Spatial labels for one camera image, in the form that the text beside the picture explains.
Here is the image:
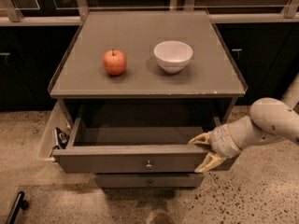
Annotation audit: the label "grey top drawer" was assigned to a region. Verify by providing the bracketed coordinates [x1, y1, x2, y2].
[51, 105, 239, 175]

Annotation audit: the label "dark snack bag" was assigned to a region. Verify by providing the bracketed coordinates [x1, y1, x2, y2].
[55, 128, 69, 149]

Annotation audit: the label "red apple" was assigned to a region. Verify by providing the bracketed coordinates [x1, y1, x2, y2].
[102, 49, 127, 76]

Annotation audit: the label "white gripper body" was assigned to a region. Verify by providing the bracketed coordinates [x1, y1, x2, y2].
[210, 124, 241, 158]

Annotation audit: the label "grey bottom drawer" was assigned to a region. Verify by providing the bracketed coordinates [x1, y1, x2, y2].
[95, 173, 204, 188]

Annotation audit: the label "metal window frame rail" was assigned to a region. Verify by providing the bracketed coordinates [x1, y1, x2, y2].
[0, 0, 299, 26]

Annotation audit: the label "dark wall cabinets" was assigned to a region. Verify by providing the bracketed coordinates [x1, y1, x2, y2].
[0, 22, 299, 111]

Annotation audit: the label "black handle bar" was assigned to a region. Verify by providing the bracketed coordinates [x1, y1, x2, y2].
[5, 191, 29, 224]

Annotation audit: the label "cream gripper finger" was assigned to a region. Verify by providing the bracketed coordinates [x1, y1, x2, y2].
[189, 133, 211, 145]
[194, 152, 226, 173]

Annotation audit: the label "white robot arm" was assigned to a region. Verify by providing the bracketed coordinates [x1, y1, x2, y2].
[189, 75, 299, 173]

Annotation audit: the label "white ceramic bowl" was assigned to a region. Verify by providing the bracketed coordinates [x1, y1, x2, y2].
[153, 40, 193, 74]

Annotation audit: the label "grey drawer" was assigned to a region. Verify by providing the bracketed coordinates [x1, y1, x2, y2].
[95, 173, 204, 188]
[51, 105, 239, 175]

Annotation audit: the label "translucent plastic bin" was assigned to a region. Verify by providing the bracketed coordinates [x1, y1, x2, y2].
[38, 103, 71, 162]

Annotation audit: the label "grey drawer cabinet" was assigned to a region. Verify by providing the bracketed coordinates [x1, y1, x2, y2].
[47, 10, 249, 189]

